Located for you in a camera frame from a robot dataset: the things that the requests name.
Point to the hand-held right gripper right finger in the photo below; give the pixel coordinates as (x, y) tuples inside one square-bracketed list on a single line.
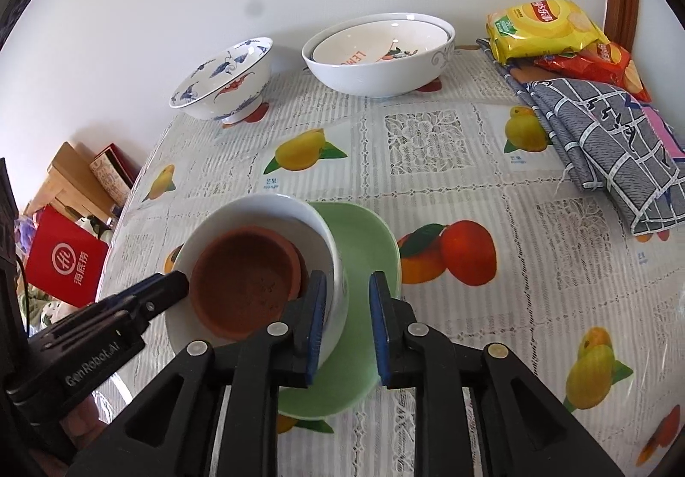
[(380, 332)]

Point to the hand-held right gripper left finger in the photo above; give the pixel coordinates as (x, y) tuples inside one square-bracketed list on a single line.
[(315, 327)]

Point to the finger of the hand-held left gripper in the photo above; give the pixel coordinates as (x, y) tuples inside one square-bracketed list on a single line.
[(160, 295)]

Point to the brown clay dish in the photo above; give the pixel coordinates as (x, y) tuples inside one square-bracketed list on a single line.
[(241, 284), (304, 271)]

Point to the plain white bowl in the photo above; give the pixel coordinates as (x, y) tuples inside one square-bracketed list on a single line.
[(332, 252)]

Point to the green speckled plate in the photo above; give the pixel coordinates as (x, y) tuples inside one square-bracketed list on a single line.
[(364, 252)]

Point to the person's left hand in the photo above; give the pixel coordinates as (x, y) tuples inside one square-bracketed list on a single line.
[(88, 415)]

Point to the red paper bag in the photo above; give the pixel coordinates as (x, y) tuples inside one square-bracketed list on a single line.
[(64, 257)]

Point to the dark red box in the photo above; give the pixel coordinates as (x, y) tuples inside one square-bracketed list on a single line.
[(112, 172)]

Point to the light wooden box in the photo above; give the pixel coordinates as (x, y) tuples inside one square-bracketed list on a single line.
[(64, 172)]

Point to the blue and white porcelain bowl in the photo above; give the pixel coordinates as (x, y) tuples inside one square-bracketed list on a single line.
[(235, 91)]

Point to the large white grey-patterned bowl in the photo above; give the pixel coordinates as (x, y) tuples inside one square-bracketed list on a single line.
[(374, 81)]

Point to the white orange-print bowl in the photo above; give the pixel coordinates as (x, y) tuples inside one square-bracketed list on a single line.
[(364, 46)]

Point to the grey checked cloth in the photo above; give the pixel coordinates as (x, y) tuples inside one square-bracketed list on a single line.
[(604, 145)]

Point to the yellow chip bag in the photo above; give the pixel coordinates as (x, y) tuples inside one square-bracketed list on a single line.
[(540, 30)]

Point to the red chip bag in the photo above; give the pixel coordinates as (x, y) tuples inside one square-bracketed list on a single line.
[(604, 62)]

